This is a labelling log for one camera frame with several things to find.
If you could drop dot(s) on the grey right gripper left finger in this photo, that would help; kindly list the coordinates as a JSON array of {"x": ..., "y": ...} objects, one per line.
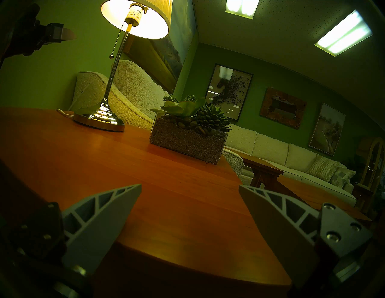
[{"x": 96, "y": 222}]

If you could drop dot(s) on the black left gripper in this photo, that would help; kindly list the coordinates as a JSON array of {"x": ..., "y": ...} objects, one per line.
[{"x": 24, "y": 36}]

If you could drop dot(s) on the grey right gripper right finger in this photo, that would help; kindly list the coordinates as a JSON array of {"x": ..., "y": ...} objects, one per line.
[{"x": 279, "y": 228}]

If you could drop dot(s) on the chrome lamp with white shade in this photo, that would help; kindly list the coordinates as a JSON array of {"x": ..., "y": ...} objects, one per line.
[{"x": 99, "y": 115}]

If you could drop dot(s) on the large wooden coffee table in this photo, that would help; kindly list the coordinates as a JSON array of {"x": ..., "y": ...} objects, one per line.
[{"x": 312, "y": 195}]

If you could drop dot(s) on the wooden end table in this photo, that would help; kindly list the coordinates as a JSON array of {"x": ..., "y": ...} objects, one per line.
[{"x": 135, "y": 174}]

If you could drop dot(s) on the small wooden side table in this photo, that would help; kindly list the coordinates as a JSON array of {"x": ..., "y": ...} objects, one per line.
[{"x": 261, "y": 168}]

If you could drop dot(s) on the striped beige throw pillow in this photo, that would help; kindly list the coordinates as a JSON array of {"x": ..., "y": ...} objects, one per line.
[{"x": 323, "y": 168}]

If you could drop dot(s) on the grey patterned throw pillow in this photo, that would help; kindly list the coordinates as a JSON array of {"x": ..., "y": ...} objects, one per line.
[{"x": 343, "y": 177}]

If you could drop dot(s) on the dark wooden corner table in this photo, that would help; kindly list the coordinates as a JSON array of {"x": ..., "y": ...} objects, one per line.
[{"x": 362, "y": 195}]

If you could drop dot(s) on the framed tree landscape painting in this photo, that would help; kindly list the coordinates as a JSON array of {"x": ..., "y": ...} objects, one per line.
[{"x": 328, "y": 129}]

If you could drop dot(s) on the cream sectional sofa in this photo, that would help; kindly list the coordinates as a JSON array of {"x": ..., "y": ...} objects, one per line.
[{"x": 135, "y": 87}]

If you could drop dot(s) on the arched wooden display cabinet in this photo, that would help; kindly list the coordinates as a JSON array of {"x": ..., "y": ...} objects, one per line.
[{"x": 373, "y": 162}]

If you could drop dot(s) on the rustic wood framed mirror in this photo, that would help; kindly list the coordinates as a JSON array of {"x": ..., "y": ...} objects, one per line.
[{"x": 282, "y": 108}]

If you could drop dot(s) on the succulent planter glass box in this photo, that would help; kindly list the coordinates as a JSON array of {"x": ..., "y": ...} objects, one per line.
[{"x": 188, "y": 141}]

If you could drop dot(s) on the large mountain landscape painting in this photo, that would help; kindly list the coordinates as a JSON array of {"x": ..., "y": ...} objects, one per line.
[{"x": 171, "y": 57}]

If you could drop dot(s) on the black framed horse picture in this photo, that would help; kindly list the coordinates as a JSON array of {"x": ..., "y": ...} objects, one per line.
[{"x": 230, "y": 90}]

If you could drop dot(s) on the fluorescent ceiling light panel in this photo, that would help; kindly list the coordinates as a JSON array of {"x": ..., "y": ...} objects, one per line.
[
  {"x": 242, "y": 7},
  {"x": 343, "y": 33}
]

